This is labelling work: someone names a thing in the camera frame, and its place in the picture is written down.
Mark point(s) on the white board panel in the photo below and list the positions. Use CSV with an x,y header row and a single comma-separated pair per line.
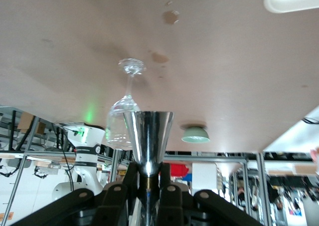
x,y
204,176

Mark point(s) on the pale green ceramic bowl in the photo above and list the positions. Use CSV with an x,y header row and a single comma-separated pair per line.
x,y
195,135

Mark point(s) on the cream rabbit print tray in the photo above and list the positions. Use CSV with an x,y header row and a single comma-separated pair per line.
x,y
291,1

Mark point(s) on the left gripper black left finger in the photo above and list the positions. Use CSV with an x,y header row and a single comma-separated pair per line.
x,y
112,203

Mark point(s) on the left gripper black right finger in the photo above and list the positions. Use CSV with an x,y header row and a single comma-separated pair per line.
x,y
174,206

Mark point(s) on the steel double jigger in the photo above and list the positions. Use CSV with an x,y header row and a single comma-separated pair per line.
x,y
148,141

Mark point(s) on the clear wine glass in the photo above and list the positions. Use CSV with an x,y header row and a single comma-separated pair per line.
x,y
117,126

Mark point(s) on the brown cardboard box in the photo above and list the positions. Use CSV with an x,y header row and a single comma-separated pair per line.
x,y
41,128
25,120

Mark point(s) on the aluminium extrusion frame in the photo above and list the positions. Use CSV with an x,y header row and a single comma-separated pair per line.
x,y
199,156

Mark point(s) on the red plastic bin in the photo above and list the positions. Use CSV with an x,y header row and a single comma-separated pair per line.
x,y
182,172

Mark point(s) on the brown table cover mat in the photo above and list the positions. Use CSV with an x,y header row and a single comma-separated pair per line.
x,y
224,61

